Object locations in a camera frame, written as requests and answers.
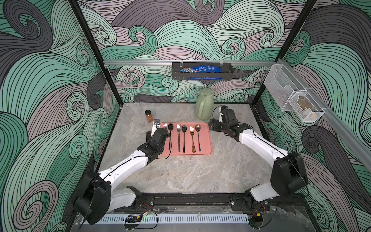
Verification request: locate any rainbow iridescent spoon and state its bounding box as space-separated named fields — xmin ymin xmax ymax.
xmin=195 ymin=124 xmax=201 ymax=151

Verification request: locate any gold ornate fork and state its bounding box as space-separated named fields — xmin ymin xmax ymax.
xmin=189 ymin=126 xmax=196 ymax=153

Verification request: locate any black spoon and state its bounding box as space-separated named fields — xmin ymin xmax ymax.
xmin=168 ymin=123 xmax=174 ymax=150
xmin=181 ymin=125 xmax=187 ymax=153

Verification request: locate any silver fork teal handle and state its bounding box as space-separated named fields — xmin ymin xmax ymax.
xmin=177 ymin=123 xmax=181 ymax=152

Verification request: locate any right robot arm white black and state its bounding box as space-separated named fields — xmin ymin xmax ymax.
xmin=209 ymin=105 xmax=308 ymax=203

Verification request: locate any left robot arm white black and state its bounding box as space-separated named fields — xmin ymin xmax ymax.
xmin=73 ymin=128 xmax=170 ymax=225

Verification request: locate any green thermos jug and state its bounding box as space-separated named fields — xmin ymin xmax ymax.
xmin=195 ymin=88 xmax=214 ymax=121

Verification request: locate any pink plastic tray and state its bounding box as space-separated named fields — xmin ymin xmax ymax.
xmin=161 ymin=122 xmax=213 ymax=158

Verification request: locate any orange spice jar black lid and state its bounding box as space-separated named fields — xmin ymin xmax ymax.
xmin=145 ymin=110 xmax=153 ymax=123

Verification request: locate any blue snack bag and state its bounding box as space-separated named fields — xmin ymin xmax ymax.
xmin=180 ymin=65 xmax=222 ymax=80

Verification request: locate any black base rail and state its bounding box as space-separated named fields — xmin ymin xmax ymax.
xmin=132 ymin=193 xmax=306 ymax=212

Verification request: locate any black wire wall basket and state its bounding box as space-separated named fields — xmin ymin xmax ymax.
xmin=172 ymin=62 xmax=234 ymax=81

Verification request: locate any clear plastic wall bin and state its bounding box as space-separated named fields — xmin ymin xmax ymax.
xmin=264 ymin=64 xmax=325 ymax=123

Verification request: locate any white perforated cable duct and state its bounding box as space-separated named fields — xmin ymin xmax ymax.
xmin=98 ymin=213 xmax=250 ymax=225

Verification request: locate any aluminium rail back wall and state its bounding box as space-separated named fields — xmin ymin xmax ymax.
xmin=103 ymin=59 xmax=276 ymax=67

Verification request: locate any aluminium rail wall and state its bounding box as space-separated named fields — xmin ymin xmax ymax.
xmin=276 ymin=59 xmax=371 ymax=170
xmin=103 ymin=59 xmax=276 ymax=67

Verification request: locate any aluminium rail right wall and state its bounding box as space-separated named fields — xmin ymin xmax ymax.
xmin=276 ymin=59 xmax=371 ymax=170

